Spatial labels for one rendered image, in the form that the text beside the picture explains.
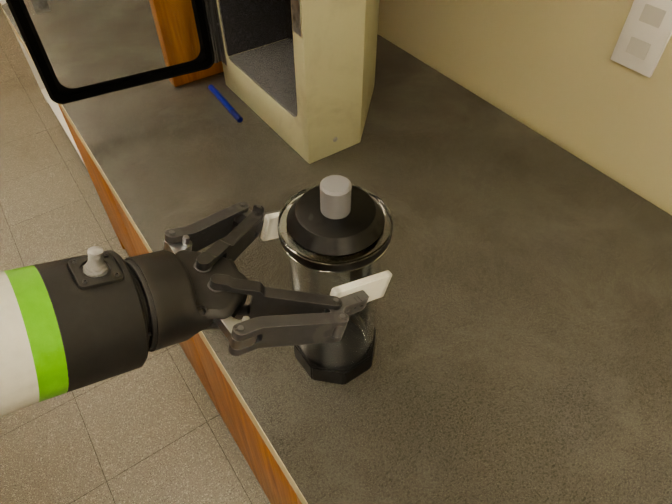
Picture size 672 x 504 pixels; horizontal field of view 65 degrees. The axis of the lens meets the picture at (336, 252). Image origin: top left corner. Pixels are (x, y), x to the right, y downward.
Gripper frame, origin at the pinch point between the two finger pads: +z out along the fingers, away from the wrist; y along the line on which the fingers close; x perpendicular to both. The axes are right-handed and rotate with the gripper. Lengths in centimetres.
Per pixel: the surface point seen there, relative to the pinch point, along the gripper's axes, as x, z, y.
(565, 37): -17, 58, 18
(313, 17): -12.4, 16.7, 32.7
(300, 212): -4.7, -4.5, 1.6
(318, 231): -4.7, -4.6, -1.4
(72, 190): 111, 23, 179
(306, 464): 20.6, -4.9, -9.8
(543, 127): -1, 63, 17
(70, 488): 123, -14, 54
